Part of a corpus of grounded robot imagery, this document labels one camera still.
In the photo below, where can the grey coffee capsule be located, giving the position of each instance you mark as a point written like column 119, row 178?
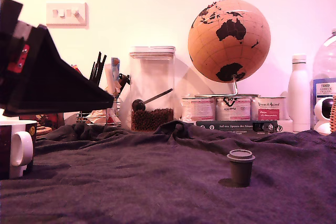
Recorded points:
column 240, row 169

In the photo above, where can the black coffee scoop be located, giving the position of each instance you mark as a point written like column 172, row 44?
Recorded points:
column 138, row 105

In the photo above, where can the coffee beans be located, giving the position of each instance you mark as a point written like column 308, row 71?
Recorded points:
column 152, row 120

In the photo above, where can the red paper packet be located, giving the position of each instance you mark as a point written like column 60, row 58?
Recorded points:
column 75, row 67

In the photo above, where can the floral print tissue box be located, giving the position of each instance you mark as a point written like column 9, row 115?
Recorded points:
column 50, row 120

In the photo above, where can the black stick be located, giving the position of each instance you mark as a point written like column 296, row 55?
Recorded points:
column 92, row 72
column 97, row 66
column 102, row 69

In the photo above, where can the cork coaster stack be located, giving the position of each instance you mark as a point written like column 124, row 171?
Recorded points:
column 44, row 132

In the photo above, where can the crumpled white paper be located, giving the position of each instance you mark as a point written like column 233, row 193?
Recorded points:
column 98, row 116

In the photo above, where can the tall white paper packet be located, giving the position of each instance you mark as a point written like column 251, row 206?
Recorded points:
column 110, row 82

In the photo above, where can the blue white sachet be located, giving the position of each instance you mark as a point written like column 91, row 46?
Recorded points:
column 115, row 68

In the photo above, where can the clear jar with white lid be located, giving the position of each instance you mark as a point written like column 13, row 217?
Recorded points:
column 152, row 77

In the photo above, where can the dark fabric cloth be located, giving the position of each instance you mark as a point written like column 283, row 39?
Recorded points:
column 157, row 182

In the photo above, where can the white tin with pink label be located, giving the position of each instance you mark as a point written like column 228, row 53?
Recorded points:
column 199, row 108

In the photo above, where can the cork globe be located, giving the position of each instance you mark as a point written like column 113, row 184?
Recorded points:
column 228, row 51

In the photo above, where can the dark green printed box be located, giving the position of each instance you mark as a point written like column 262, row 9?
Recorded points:
column 225, row 127

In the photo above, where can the metal globe stand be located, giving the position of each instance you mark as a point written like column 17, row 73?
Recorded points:
column 235, row 87

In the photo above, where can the white tin with black logo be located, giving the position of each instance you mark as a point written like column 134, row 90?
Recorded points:
column 233, row 108

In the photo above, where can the white tin with script print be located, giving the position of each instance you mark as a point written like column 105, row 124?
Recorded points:
column 267, row 108

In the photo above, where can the white insulated bottle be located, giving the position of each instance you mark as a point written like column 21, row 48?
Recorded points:
column 299, row 95

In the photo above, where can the large clear water bottle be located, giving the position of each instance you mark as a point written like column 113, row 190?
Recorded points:
column 325, row 61

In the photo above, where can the wicker basket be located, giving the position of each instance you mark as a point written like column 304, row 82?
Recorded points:
column 334, row 113

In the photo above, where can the white wall switch plate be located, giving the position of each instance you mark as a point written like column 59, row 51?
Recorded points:
column 67, row 14

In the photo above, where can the small white round camera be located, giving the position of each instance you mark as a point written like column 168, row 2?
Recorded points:
column 321, row 127

